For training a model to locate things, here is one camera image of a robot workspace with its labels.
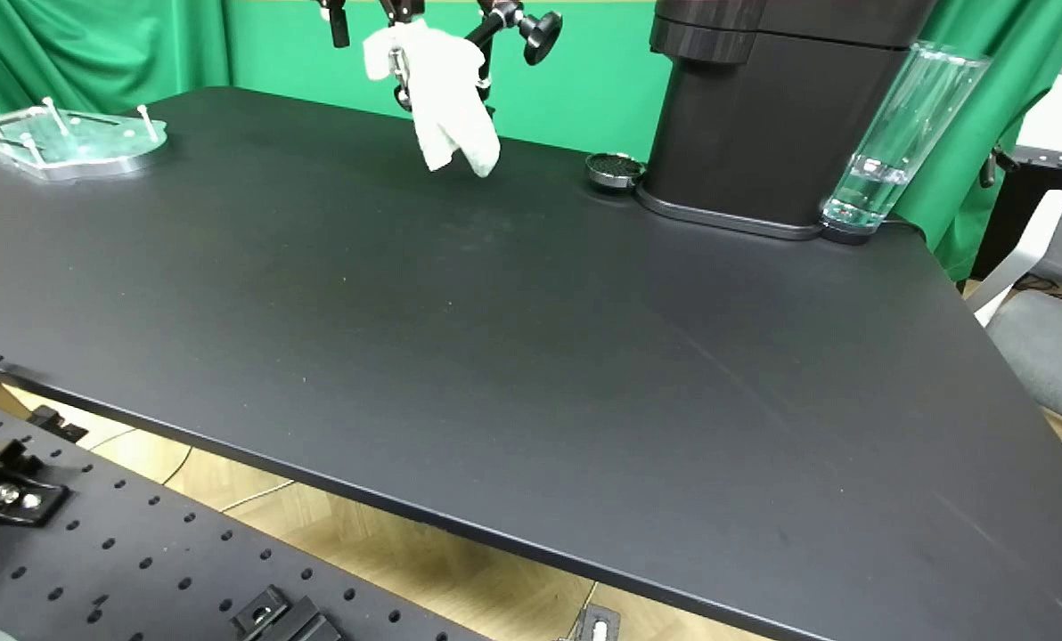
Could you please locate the white cloth green floral print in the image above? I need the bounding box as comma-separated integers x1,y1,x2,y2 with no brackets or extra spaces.
361,16,506,183

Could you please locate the green screen backdrop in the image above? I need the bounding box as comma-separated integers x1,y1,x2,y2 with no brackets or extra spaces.
0,0,1062,287

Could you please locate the black round lens cap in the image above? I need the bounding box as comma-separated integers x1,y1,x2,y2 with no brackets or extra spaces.
584,151,648,194

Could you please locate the clear acrylic plate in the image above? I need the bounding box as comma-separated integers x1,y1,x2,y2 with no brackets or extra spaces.
0,97,172,179

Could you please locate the small black mounting block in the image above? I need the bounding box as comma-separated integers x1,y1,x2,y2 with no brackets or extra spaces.
26,401,89,446

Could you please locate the clear glass cylinder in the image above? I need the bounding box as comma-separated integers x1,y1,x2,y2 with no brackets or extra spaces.
818,38,995,235

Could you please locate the black perforated breadboard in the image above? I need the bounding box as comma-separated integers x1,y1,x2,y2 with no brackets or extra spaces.
0,395,487,641

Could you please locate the black clamp with silver screw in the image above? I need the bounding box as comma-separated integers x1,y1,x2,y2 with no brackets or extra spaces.
0,467,75,528

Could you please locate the floor power outlet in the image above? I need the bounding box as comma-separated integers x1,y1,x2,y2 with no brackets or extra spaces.
572,603,625,641

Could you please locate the grey office chair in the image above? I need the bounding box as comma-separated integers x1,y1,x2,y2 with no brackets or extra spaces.
968,147,1062,464

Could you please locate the black robot base pedestal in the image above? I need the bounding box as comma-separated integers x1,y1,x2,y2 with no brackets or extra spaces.
635,0,941,244

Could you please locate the black angled bracket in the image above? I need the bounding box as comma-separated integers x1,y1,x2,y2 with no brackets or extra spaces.
229,583,353,641

